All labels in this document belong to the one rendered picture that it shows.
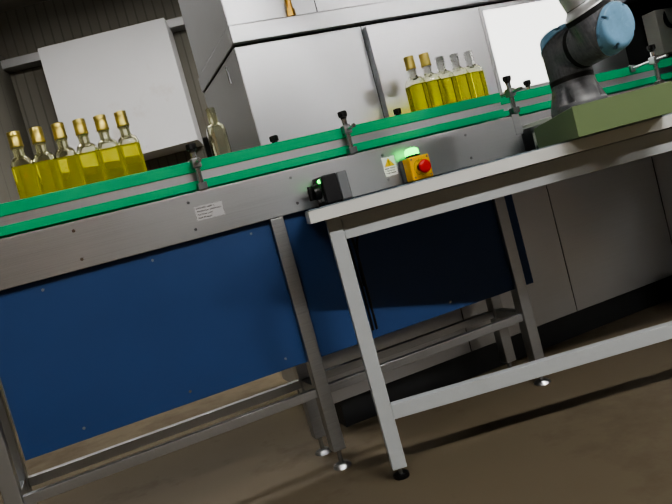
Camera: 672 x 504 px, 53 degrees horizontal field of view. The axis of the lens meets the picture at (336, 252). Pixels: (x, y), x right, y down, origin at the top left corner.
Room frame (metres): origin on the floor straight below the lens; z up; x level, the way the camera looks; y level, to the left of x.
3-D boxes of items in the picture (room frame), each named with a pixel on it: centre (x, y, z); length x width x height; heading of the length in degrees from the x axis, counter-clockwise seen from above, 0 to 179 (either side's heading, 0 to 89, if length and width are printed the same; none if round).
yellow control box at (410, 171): (2.03, -0.30, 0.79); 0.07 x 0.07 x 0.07; 20
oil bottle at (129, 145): (1.94, 0.49, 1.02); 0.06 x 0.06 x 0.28; 20
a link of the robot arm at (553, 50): (1.84, -0.75, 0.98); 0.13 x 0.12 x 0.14; 21
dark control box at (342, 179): (1.93, -0.04, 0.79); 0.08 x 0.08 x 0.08; 20
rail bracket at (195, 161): (1.83, 0.30, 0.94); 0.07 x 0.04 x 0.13; 20
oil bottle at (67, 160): (1.88, 0.65, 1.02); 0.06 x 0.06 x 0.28; 20
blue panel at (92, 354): (2.01, 0.17, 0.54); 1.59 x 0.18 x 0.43; 110
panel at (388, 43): (2.53, -0.72, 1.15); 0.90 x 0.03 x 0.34; 110
